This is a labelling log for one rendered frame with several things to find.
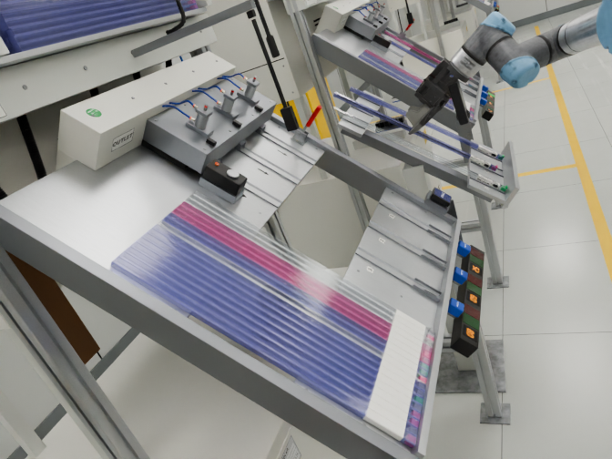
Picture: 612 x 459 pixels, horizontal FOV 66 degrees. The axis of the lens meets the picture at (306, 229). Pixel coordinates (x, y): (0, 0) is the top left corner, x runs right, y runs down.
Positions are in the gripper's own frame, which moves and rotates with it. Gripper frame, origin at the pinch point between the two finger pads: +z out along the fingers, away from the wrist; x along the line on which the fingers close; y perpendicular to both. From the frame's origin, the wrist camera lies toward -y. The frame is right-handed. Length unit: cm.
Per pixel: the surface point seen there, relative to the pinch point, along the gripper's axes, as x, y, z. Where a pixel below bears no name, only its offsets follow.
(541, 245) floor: -77, -90, 27
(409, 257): 47.3, -11.4, 6.4
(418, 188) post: 2.9, -12.0, 11.3
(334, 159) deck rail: 24.3, 13.3, 10.9
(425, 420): 86, -19, 4
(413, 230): 37.1, -10.6, 6.2
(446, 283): 52, -19, 3
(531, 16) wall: -713, -106, -20
